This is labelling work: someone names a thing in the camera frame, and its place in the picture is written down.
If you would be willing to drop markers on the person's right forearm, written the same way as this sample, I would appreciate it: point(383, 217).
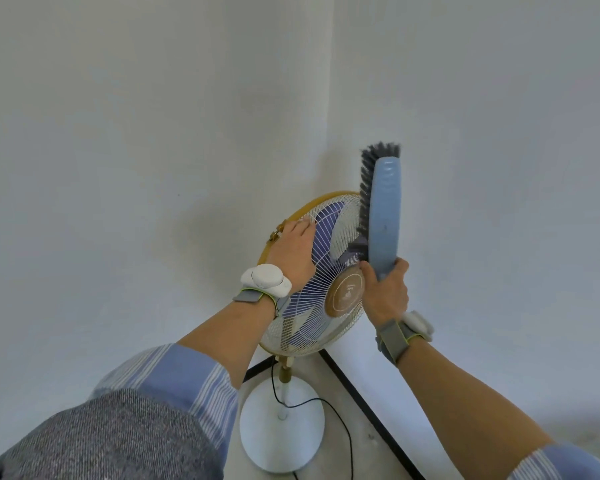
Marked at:
point(460, 409)

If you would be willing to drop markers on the person's left forearm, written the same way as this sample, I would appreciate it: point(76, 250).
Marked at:
point(230, 334)

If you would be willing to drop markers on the person's right thumb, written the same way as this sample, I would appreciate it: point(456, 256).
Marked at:
point(368, 274)

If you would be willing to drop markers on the person's right hand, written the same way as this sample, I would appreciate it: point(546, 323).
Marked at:
point(387, 299)

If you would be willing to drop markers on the person's left fingers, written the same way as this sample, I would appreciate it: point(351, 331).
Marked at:
point(302, 225)

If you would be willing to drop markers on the fan with yellow rim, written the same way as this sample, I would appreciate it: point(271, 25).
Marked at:
point(330, 289)

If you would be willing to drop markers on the grey knit garment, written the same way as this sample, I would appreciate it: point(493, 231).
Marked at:
point(110, 439)

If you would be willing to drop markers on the person's left hand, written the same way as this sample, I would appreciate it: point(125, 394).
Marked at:
point(292, 254)

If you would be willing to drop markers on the blue brush with grey bristles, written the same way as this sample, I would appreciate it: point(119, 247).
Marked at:
point(384, 214)

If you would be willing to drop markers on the blue striped shirt sleeve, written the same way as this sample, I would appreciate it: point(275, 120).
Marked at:
point(180, 379)
point(560, 464)

